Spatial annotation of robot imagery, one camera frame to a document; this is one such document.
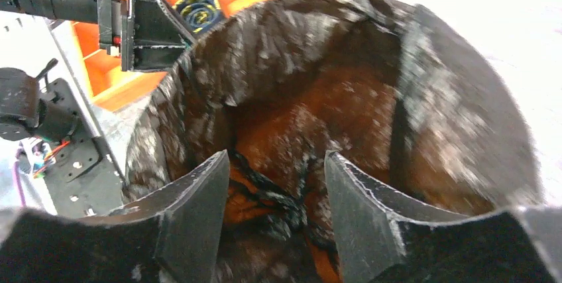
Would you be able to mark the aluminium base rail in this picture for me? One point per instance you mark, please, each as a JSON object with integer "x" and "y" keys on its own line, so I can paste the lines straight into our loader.
{"x": 31, "y": 58}

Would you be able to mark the orange compartment tray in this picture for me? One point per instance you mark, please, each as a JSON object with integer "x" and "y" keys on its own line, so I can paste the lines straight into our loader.
{"x": 108, "y": 86}

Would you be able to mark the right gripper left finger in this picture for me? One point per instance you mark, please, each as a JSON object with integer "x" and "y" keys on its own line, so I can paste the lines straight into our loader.
{"x": 170, "y": 235}

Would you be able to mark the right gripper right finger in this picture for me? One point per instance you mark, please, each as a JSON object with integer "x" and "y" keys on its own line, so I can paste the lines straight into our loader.
{"x": 383, "y": 235}

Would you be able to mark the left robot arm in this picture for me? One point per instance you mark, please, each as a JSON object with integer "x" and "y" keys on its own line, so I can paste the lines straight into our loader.
{"x": 40, "y": 97}

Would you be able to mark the black trash bag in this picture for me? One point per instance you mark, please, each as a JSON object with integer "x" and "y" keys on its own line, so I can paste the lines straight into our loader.
{"x": 389, "y": 86}

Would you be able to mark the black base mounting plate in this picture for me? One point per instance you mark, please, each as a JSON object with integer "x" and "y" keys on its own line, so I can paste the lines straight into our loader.
{"x": 83, "y": 180}

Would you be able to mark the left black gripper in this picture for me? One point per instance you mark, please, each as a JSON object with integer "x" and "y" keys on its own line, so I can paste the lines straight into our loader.
{"x": 145, "y": 34}

